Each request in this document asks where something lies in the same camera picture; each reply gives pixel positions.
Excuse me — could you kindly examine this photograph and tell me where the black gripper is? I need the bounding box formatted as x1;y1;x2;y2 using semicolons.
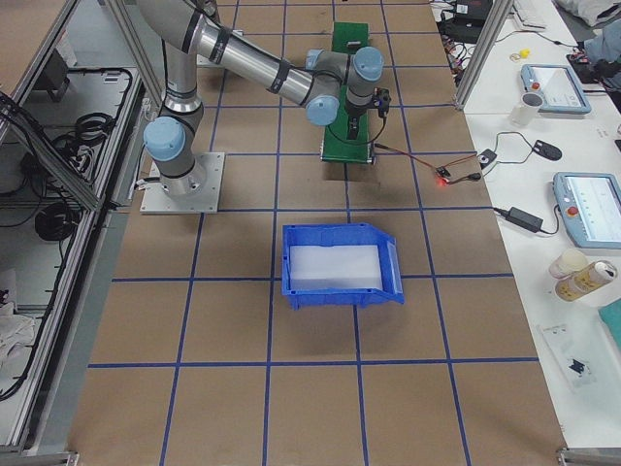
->
345;101;369;141

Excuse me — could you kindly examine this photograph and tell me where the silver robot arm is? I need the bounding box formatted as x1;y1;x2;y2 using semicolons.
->
138;1;390;198

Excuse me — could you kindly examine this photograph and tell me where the green conveyor belt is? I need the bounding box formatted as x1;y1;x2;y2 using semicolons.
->
321;21;375;164

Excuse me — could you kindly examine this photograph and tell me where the small red led board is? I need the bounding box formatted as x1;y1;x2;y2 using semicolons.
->
434;166;451;186

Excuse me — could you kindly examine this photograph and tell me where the blue plastic bin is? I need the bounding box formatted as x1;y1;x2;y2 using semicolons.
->
281;222;405;310

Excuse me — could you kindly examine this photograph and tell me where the white foam bin liner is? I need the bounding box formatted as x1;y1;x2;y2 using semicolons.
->
287;245;382;290

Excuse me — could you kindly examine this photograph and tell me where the white plastic cup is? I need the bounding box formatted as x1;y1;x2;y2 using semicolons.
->
509;92;544;126

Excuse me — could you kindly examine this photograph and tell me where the black power adapter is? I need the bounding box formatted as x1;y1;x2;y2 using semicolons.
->
493;207;543;233

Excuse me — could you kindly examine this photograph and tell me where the black computer mouse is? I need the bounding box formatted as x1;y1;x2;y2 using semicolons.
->
533;140;563;161

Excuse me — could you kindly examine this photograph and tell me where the upper teach pendant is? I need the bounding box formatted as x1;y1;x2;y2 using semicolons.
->
520;64;592;115

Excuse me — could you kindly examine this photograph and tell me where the teach pendant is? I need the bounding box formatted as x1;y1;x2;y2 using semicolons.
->
520;64;592;115
552;172;620;250

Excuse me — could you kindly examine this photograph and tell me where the lower teach pendant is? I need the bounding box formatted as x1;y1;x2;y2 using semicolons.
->
552;172;620;250

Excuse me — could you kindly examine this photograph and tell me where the yellowish plastic bottle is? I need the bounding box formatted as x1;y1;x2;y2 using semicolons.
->
548;248;588;280

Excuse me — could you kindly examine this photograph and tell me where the drink can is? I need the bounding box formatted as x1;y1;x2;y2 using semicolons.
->
555;260;618;302

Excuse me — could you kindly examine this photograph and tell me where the teal cloth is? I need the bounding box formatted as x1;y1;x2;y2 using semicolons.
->
598;300;621;357

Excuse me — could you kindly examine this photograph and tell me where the clear plastic bag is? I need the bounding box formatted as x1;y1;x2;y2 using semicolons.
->
539;323;619;394

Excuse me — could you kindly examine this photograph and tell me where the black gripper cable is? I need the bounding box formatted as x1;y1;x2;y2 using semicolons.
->
325;104;389;152

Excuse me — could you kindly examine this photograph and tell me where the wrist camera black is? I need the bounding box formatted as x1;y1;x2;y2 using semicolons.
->
374;87;391;118

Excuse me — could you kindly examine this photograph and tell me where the red black power wire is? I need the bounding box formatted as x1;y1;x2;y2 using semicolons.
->
376;143;479;176

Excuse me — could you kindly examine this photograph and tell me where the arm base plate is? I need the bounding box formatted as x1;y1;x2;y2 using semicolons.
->
140;152;225;215

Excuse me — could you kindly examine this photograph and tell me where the aluminium frame post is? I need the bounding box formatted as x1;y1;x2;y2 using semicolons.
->
454;0;513;111

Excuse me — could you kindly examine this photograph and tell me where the aluminium frame rack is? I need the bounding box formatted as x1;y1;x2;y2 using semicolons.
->
1;1;161;457

